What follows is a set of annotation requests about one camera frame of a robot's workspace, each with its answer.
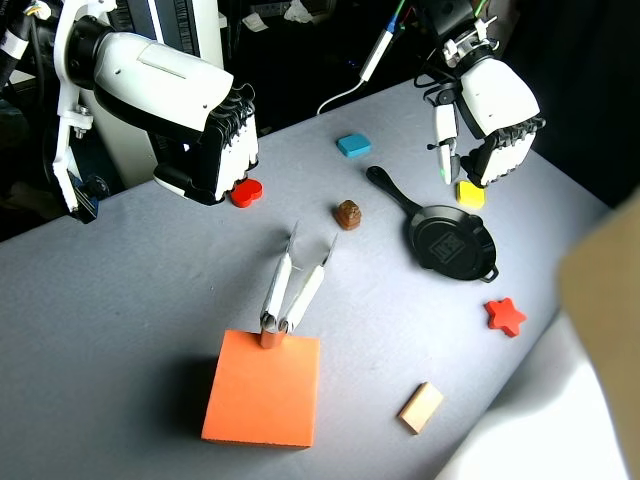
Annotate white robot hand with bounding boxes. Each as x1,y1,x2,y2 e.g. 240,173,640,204
92,31,262,207
427,54,547,189

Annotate small brown object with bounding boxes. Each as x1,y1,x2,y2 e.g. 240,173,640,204
333,199,363,232

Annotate metal tongs with white handles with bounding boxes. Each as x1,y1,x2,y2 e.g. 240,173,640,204
259,219,339,350

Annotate orange foam cube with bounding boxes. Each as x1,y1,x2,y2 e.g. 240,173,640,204
200,328,322,450

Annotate black cast iron skillet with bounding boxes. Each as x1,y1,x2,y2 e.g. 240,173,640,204
365,165,500,284

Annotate yellow block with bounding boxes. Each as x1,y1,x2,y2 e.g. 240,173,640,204
455,180,487,210

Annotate red heart block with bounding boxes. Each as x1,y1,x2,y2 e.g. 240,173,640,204
229,178,264,209

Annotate blue block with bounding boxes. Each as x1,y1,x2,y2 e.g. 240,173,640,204
336,133,373,159

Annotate white crumpled paper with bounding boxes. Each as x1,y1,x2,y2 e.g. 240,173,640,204
283,0,315,25

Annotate red star block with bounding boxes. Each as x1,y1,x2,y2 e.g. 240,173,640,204
483,296,528,338

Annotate grey table cloth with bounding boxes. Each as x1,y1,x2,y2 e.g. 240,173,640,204
0,77,614,480

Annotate tan cardboard sheet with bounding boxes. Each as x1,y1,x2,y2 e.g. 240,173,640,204
557,192,640,480

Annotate rectangular wooden block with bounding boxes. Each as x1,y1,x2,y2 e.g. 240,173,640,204
397,381,445,436

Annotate white backdrop sheet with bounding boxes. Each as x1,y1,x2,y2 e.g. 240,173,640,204
434,309,631,480

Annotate white adapter with cable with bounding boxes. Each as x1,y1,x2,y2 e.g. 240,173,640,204
316,12,401,117

